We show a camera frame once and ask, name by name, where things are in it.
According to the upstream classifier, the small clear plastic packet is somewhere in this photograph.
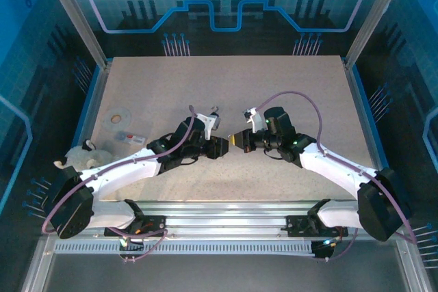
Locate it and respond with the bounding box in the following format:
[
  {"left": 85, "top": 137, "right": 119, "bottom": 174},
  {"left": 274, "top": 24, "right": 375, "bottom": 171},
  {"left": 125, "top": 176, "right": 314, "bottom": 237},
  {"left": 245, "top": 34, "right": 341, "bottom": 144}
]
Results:
[{"left": 115, "top": 130, "right": 146, "bottom": 146}]

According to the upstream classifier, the clear tape roll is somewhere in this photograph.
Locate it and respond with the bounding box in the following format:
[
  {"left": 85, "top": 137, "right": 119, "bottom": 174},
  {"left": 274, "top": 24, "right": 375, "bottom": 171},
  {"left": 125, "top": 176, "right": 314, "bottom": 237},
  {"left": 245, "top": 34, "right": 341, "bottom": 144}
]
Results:
[{"left": 103, "top": 106, "right": 132, "bottom": 131}]

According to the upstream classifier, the grey plush dog toy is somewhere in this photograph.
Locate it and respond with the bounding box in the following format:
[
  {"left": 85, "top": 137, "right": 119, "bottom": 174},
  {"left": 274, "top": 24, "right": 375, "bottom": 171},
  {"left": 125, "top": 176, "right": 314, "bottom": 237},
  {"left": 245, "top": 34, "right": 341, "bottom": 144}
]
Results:
[{"left": 53, "top": 138, "right": 119, "bottom": 172}]

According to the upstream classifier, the aluminium mounting rail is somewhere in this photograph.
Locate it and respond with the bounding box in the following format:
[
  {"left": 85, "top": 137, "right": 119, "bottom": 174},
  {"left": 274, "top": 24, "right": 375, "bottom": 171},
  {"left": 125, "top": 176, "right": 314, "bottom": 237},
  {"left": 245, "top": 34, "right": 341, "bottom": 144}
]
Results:
[{"left": 47, "top": 199, "right": 411, "bottom": 238}]

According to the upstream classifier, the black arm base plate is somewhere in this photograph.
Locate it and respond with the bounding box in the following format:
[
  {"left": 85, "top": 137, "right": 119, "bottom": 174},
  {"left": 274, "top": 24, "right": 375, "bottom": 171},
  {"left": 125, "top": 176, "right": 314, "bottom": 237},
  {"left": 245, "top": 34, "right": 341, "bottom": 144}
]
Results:
[
  {"left": 285, "top": 215, "right": 348, "bottom": 238},
  {"left": 103, "top": 215, "right": 168, "bottom": 238}
]

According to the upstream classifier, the aluminium side rail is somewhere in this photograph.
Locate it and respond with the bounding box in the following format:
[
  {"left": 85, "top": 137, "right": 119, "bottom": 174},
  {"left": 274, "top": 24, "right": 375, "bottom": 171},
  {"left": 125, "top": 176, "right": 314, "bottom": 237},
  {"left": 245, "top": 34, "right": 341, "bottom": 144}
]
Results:
[
  {"left": 77, "top": 61, "right": 112, "bottom": 156},
  {"left": 344, "top": 59, "right": 383, "bottom": 173}
]

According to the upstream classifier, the slotted grey cable duct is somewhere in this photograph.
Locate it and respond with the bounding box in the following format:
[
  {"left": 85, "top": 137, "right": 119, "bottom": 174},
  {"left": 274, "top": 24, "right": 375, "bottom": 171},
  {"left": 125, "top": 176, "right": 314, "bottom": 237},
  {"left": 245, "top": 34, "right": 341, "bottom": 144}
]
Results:
[{"left": 53, "top": 239, "right": 315, "bottom": 255}]

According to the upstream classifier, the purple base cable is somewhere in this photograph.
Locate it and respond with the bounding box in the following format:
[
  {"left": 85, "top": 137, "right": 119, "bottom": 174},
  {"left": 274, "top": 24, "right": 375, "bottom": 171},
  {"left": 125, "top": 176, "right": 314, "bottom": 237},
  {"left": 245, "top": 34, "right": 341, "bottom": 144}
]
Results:
[
  {"left": 118, "top": 227, "right": 170, "bottom": 263},
  {"left": 314, "top": 225, "right": 360, "bottom": 262}
]

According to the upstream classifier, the aluminium frame post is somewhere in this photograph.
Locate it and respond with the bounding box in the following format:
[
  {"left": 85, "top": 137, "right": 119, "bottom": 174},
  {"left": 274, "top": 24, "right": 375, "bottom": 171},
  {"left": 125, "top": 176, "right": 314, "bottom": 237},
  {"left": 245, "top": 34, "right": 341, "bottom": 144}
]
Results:
[
  {"left": 344, "top": 0, "right": 415, "bottom": 69},
  {"left": 37, "top": 0, "right": 112, "bottom": 67}
]

